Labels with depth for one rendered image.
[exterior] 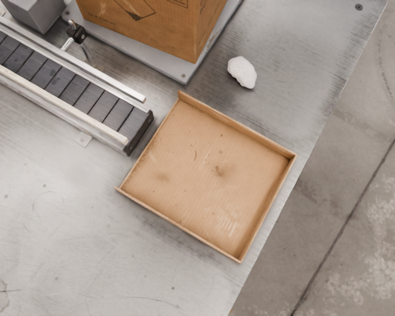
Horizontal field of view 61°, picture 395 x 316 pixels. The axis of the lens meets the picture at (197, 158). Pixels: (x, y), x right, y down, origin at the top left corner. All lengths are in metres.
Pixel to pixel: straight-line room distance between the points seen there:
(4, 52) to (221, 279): 0.69
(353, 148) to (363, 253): 0.50
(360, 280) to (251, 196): 1.07
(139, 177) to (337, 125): 1.27
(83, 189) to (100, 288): 0.21
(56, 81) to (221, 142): 0.39
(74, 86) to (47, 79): 0.06
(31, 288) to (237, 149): 0.52
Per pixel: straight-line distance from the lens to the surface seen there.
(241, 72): 0.81
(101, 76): 0.70
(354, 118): 1.88
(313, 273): 1.66
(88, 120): 0.72
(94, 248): 0.75
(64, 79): 0.82
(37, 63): 0.86
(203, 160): 0.75
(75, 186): 0.78
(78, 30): 0.76
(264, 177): 0.76
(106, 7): 0.82
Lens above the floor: 1.56
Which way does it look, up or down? 75 degrees down
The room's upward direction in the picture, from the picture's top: 6 degrees clockwise
